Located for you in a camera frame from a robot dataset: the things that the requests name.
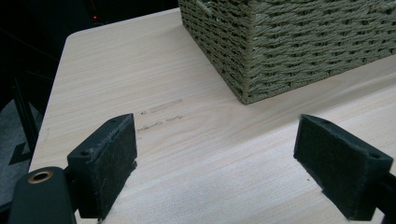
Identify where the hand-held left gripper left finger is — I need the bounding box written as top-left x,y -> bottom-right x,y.
66,113 -> 138,220

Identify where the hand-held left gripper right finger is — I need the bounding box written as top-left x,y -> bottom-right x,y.
293,113 -> 394,222

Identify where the black metal stand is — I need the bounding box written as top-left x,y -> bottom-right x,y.
8,78 -> 40,166

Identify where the green woven basket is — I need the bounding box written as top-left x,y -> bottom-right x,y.
177,0 -> 396,105

